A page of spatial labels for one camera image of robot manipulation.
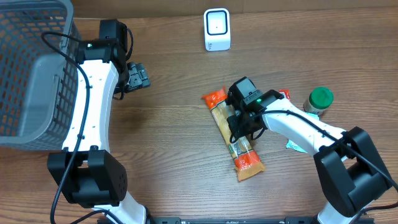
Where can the red stick snack packet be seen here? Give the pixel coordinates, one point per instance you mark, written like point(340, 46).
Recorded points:
point(285, 93)

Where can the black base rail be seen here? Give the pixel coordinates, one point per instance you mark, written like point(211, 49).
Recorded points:
point(286, 220)

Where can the grey plastic mesh basket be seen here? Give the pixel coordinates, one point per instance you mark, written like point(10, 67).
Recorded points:
point(38, 86)

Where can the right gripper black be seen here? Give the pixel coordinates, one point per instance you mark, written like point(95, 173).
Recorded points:
point(237, 123)

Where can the green wet wipes packet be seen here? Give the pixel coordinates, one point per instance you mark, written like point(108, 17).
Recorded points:
point(291, 145)

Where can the green lid glass jar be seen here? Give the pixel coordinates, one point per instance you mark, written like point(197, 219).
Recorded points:
point(318, 101)

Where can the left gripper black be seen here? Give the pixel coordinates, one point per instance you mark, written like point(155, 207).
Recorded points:
point(137, 78)

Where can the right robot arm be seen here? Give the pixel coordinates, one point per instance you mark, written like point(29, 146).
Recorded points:
point(350, 169)

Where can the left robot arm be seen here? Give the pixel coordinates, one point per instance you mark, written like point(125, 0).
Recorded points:
point(85, 171)

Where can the white barcode scanner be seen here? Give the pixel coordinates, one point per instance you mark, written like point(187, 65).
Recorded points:
point(217, 29)

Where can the orange spaghetti packet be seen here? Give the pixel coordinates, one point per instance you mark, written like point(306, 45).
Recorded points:
point(246, 160)

